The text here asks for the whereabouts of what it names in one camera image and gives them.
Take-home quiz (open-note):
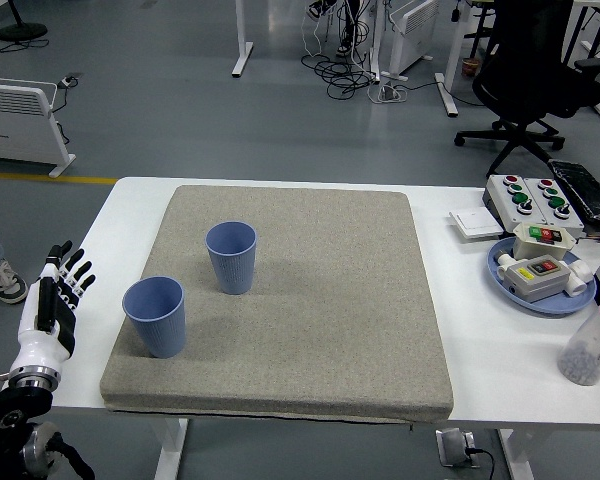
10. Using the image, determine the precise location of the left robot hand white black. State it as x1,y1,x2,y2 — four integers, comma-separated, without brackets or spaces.
8,240,97,376

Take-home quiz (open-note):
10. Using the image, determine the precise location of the blue ribbed plastic cup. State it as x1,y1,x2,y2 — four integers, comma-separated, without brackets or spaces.
122,276,186,360
204,220,258,296

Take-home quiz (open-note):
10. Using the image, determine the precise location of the person's shoe grey white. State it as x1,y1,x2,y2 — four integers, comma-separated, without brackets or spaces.
0,258,31,305

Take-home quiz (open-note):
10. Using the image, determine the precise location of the white table leg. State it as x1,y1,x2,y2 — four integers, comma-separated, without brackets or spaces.
152,417,190,480
497,428,536,480

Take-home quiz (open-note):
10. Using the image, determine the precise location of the white panel heater wide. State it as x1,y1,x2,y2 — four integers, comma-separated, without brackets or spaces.
0,75,77,180

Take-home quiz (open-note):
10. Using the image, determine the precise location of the grey-brown mat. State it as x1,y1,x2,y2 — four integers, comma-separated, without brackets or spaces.
99,184,454,426

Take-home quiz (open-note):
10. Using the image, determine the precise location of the black fan stand base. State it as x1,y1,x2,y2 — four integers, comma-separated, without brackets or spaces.
0,0,49,42

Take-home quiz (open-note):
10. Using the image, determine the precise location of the white desk leg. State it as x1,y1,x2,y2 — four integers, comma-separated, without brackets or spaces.
230,0,255,78
433,0,469,119

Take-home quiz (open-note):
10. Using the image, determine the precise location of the silver floor socket box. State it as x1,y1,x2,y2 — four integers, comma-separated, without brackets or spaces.
435,428,481,470

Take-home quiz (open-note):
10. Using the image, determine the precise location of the white power strip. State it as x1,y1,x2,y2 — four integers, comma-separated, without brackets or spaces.
377,83,410,105

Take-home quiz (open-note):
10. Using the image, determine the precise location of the white four-button control box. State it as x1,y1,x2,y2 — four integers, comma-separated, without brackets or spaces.
523,177,586,240
482,174,549,234

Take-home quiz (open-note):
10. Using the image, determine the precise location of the white panel heater narrow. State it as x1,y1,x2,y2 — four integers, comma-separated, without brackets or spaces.
381,0,442,84

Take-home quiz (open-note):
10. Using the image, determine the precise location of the blue round plate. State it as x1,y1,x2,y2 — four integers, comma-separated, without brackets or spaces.
486,237,598,316

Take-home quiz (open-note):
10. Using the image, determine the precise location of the clear bottle red cap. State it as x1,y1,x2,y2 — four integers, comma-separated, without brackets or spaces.
558,293,600,387

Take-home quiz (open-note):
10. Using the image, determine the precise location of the black office chair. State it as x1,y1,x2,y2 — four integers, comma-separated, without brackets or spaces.
453,0,600,179

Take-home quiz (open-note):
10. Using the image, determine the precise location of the black keyboard in plastic wrap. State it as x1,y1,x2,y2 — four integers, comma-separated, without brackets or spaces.
547,158,600,225

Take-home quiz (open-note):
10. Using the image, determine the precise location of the black cable bundle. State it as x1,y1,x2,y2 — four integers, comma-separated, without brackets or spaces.
299,49,381,100

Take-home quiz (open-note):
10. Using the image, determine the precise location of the white wall switch plate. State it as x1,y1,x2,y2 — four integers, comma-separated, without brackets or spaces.
448,207,505,245

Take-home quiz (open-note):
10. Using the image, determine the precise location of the grey switch box yellow label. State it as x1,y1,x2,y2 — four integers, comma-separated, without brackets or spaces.
496,251,597,304

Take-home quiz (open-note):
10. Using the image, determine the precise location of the white three-button switch box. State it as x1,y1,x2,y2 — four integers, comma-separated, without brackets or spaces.
511,222,577,262

